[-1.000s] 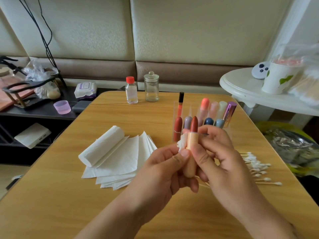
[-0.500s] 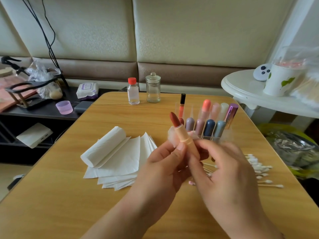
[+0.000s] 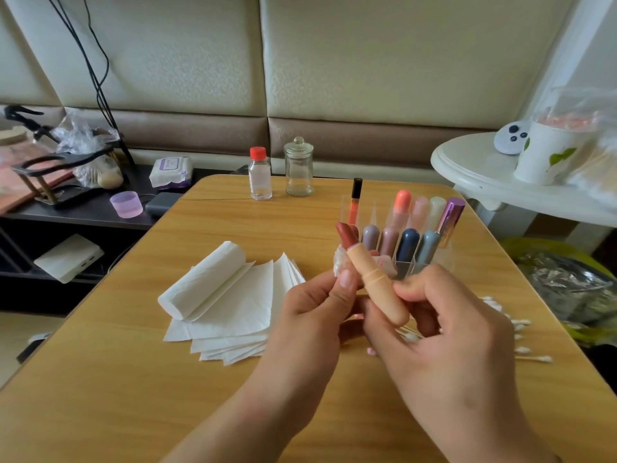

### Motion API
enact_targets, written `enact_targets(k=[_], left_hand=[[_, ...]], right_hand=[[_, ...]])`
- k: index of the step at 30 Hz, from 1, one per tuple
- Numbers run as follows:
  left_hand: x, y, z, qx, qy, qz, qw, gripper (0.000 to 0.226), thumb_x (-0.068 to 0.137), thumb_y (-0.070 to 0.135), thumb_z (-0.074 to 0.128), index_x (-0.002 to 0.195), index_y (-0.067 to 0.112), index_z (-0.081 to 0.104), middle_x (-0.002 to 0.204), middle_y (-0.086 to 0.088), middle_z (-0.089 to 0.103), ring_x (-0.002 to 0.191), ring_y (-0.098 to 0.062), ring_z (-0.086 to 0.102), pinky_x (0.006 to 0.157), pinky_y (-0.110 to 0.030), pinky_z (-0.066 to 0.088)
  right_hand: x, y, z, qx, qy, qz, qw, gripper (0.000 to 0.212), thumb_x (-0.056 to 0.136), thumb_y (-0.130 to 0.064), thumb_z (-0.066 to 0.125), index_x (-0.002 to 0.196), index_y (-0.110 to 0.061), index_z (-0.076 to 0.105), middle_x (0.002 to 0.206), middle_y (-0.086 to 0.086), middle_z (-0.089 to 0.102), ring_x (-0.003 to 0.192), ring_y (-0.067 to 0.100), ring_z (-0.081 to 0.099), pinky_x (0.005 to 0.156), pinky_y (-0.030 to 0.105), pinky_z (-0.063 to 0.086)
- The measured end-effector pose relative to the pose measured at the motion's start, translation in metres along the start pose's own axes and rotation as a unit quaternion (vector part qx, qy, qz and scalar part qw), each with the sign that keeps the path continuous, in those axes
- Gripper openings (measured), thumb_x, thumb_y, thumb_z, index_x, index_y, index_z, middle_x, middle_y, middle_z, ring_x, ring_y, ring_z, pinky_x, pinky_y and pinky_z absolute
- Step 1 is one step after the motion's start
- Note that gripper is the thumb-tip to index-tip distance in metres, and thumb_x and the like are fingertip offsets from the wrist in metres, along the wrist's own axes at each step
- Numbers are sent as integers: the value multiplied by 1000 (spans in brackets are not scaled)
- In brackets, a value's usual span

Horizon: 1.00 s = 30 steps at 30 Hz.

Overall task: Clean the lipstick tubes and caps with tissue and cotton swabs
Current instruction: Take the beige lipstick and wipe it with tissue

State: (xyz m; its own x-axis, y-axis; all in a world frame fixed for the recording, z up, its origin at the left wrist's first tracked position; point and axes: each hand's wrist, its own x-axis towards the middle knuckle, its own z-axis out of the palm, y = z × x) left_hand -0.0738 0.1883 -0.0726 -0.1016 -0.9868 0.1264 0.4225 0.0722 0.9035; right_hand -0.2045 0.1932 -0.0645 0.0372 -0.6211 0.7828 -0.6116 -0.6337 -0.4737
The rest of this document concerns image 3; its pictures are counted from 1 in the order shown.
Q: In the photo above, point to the person's left hand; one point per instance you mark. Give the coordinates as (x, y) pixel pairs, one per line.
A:
(304, 357)

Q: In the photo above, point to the person's right hand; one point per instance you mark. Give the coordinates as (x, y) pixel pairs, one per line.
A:
(448, 376)

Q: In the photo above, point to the thin wooden cotton swab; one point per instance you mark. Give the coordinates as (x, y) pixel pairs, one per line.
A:
(410, 332)

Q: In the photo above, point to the pile of cotton swabs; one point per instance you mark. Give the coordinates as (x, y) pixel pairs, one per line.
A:
(516, 328)

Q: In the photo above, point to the stack of white tissues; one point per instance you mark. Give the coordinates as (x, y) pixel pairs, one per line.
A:
(227, 308)

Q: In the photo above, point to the white tissue sheet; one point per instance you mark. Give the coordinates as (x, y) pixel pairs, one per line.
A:
(339, 260)

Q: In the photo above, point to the red lipstick beige tube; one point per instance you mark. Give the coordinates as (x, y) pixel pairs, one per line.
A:
(371, 275)

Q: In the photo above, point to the red lipstick grey-blue tube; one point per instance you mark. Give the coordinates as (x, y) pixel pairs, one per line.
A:
(427, 250)

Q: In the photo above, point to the red lipstick navy tube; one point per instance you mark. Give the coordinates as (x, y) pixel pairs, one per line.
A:
(408, 248)

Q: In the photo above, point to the red lipstick mauve tube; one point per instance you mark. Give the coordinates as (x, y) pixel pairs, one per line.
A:
(370, 238)

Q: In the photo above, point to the red lipstick dusty pink tube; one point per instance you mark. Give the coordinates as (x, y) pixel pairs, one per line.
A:
(389, 241)

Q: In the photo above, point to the clear acrylic lipstick organizer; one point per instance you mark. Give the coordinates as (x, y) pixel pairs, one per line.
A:
(429, 217)

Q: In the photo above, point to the person's left forearm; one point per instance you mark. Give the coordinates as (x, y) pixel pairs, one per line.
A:
(222, 446)

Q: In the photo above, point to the yellow-green bin with bag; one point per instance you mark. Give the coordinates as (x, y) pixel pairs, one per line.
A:
(574, 284)

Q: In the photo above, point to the clear bottle red cap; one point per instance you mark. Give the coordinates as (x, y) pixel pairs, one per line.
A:
(260, 178)

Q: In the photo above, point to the glass jar with lid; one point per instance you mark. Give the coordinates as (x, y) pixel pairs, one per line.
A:
(299, 170)

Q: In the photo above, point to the white round side table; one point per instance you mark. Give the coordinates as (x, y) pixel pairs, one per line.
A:
(472, 168)

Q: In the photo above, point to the wet wipes pack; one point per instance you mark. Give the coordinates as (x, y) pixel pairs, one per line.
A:
(171, 172)

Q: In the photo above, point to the small purple plastic cup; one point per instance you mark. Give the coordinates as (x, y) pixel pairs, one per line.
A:
(126, 205)

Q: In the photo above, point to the white mug green leaf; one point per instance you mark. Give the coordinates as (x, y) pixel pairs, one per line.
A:
(545, 154)

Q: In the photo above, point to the white panda figure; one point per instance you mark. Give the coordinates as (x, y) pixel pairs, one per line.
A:
(511, 138)

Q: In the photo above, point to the white power bank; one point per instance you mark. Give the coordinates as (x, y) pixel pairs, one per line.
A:
(68, 258)

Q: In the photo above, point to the black low shelf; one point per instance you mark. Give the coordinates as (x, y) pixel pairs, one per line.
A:
(87, 222)

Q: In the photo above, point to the crumpled clear plastic bag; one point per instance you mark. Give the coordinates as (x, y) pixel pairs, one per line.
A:
(85, 138)

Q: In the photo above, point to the beige padded backrest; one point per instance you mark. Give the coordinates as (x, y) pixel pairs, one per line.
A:
(405, 53)

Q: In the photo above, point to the pink tray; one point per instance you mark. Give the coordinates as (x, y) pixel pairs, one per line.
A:
(19, 188)

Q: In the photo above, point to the jar with wooden lid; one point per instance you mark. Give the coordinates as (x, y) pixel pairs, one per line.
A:
(12, 136)

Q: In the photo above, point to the black clip tool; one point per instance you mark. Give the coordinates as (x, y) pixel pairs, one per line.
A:
(21, 115)

